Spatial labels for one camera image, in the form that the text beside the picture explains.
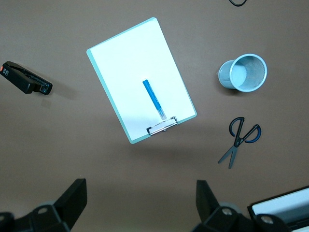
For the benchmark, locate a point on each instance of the black stapler with red end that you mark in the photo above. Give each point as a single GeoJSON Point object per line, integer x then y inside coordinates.
{"type": "Point", "coordinates": [21, 79]}

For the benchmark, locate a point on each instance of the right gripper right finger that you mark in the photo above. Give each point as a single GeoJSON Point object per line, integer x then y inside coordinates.
{"type": "Point", "coordinates": [212, 212]}

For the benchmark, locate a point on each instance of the light blue mesh pen cup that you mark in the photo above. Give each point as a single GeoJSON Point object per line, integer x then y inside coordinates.
{"type": "Point", "coordinates": [227, 75]}

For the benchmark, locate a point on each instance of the blue marker with white cap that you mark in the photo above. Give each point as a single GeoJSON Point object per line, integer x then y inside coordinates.
{"type": "Point", "coordinates": [150, 93]}

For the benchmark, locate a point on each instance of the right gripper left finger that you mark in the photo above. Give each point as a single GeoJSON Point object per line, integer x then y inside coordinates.
{"type": "Point", "coordinates": [60, 212]}

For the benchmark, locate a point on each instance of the black stacked paper tray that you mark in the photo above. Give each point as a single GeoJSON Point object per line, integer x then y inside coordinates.
{"type": "Point", "coordinates": [277, 205]}

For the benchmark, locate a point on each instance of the light green clipboard with paper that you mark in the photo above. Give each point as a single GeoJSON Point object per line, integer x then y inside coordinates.
{"type": "Point", "coordinates": [135, 72]}

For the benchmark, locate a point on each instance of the black and blue scissors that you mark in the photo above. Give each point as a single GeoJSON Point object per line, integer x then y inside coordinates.
{"type": "Point", "coordinates": [237, 142]}

